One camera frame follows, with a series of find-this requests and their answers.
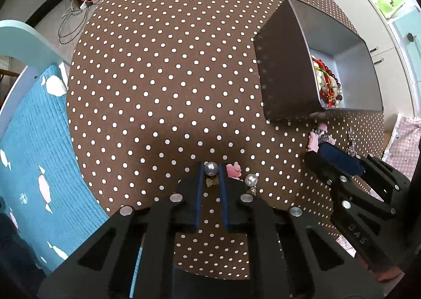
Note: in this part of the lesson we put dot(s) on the round table with dotted cloth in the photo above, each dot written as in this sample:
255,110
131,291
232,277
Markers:
164,72

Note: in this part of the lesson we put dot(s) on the teal curved bed frame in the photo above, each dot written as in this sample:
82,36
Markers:
23,42

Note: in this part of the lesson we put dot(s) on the grey metal tin box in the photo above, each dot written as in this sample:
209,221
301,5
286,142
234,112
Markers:
289,65

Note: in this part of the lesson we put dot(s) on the dark clothing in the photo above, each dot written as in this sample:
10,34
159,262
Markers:
14,262

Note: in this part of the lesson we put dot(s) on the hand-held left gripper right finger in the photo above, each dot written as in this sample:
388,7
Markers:
224,197

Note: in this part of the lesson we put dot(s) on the pink charm earring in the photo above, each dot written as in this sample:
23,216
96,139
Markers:
233,170
314,143

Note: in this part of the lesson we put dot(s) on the white power strip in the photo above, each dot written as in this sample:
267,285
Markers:
87,2

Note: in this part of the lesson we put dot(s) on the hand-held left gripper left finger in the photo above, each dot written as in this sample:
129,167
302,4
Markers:
199,193

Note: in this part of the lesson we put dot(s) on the teal drawer unit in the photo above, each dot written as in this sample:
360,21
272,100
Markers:
409,42

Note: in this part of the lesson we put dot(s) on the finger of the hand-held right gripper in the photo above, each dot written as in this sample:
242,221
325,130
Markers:
320,166
342,159

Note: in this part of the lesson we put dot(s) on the pink checkered cloth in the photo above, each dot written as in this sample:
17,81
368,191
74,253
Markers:
404,141

